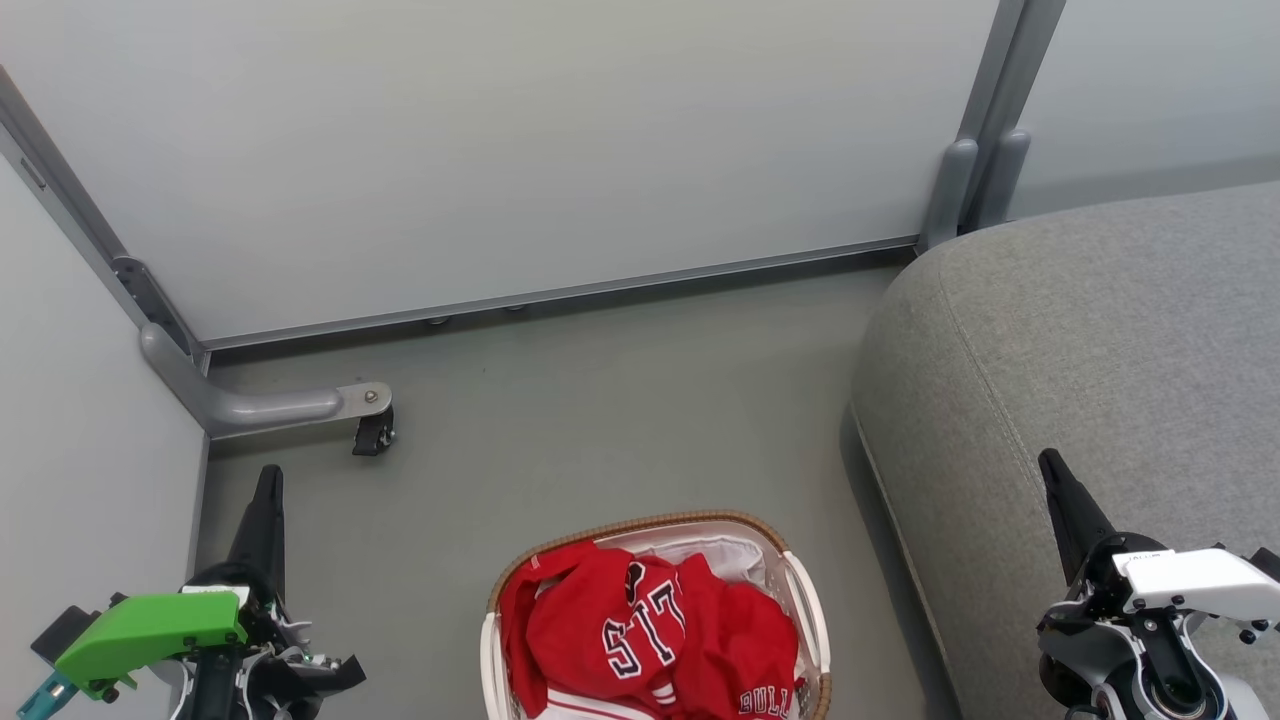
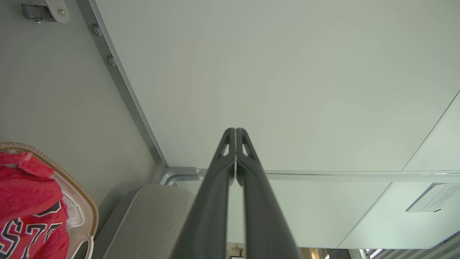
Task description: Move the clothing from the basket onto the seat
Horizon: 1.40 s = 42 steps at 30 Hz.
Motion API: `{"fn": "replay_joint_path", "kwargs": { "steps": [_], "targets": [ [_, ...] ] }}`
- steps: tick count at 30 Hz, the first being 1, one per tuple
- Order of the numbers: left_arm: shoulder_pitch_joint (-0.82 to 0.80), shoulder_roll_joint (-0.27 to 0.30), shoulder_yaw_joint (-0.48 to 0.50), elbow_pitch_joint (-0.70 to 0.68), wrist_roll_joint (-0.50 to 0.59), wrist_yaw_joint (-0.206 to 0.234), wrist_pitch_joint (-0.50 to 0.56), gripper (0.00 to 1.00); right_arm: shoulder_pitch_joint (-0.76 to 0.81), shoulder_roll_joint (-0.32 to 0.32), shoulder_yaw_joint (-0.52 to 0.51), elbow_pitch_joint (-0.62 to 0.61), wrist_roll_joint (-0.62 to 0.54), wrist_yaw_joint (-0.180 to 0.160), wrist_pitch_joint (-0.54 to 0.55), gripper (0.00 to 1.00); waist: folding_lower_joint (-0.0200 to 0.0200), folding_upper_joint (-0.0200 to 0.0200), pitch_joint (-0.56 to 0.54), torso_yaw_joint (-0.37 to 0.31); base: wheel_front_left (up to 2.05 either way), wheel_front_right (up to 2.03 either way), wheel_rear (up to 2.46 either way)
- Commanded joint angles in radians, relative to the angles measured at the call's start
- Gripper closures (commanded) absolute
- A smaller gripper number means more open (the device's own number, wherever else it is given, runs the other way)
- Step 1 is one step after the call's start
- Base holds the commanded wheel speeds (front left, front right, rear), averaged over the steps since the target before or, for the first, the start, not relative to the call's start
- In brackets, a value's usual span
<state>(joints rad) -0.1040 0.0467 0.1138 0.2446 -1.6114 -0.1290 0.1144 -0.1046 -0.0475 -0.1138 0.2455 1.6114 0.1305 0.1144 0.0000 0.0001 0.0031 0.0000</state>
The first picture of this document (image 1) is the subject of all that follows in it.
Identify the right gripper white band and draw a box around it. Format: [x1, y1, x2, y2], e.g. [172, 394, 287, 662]
[1035, 448, 1280, 701]

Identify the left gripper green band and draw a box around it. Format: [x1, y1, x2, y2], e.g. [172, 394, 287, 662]
[30, 464, 367, 720]

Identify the red basketball jersey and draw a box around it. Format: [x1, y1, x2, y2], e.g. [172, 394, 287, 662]
[498, 540, 807, 720]

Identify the grey fabric sofa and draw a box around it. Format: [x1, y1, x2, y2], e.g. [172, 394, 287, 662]
[848, 180, 1280, 720]

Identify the grey metal partition foot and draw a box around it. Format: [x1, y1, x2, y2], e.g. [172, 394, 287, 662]
[140, 322, 394, 441]
[916, 137, 979, 253]
[975, 127, 1033, 233]

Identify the black caster wheel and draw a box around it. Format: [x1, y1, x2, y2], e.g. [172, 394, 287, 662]
[351, 408, 397, 458]

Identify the teal plastic connector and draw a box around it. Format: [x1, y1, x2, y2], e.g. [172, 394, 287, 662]
[14, 668, 79, 720]

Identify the white laundry basket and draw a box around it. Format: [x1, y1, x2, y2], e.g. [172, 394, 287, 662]
[480, 510, 834, 720]

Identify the white cloth basket liner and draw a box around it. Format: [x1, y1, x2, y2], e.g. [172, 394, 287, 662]
[598, 528, 773, 589]

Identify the grey metal partition rail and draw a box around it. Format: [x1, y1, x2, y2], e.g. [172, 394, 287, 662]
[198, 235, 923, 353]

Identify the grey metal partition post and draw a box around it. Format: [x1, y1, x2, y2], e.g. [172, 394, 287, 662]
[0, 68, 211, 379]
[955, 0, 1067, 151]

